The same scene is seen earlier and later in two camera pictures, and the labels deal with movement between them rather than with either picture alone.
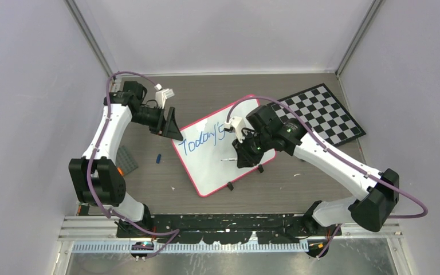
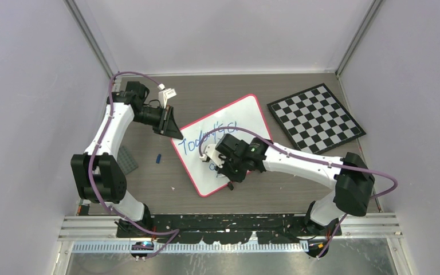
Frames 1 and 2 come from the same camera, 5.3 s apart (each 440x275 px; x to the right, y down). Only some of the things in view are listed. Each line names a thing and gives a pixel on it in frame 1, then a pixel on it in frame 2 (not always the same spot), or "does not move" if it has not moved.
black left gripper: [168, 128] does not move
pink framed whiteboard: [207, 152] does not move
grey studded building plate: [125, 161] does not move
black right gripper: [246, 158] → [239, 176]
